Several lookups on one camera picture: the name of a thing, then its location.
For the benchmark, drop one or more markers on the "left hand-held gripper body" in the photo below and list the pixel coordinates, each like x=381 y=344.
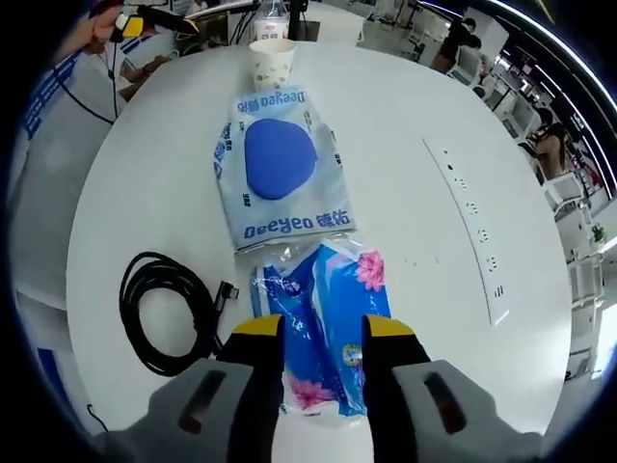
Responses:
x=119 y=21

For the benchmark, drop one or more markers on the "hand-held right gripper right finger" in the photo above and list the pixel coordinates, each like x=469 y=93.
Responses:
x=395 y=386

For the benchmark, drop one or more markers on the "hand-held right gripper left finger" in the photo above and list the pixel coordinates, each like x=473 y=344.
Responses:
x=250 y=386

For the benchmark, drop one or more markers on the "blue floral tissue pack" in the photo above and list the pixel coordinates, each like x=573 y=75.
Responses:
x=332 y=299

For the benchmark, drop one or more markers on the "clear plastic water bottle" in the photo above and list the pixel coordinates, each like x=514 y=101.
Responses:
x=271 y=24

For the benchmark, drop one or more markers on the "floral white paper cup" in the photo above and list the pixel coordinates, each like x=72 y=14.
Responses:
x=272 y=67

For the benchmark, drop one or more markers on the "wipes packet with blue oval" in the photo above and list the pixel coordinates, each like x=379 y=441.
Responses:
x=277 y=159

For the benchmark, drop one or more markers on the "group of white office chairs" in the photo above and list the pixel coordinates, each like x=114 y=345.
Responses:
x=585 y=284

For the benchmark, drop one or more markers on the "person's left hand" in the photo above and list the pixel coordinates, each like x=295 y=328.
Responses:
x=101 y=29

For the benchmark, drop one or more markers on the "white table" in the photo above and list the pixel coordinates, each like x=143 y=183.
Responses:
x=410 y=217

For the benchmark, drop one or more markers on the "white cabinet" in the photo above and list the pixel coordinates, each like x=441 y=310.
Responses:
x=337 y=24

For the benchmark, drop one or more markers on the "white table socket strip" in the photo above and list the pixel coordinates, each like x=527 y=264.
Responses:
x=470 y=212

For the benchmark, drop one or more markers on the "potted green plant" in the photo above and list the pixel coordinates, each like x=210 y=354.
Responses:
x=598 y=233

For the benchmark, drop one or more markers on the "blue white wall display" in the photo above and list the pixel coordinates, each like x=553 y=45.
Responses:
x=45 y=103

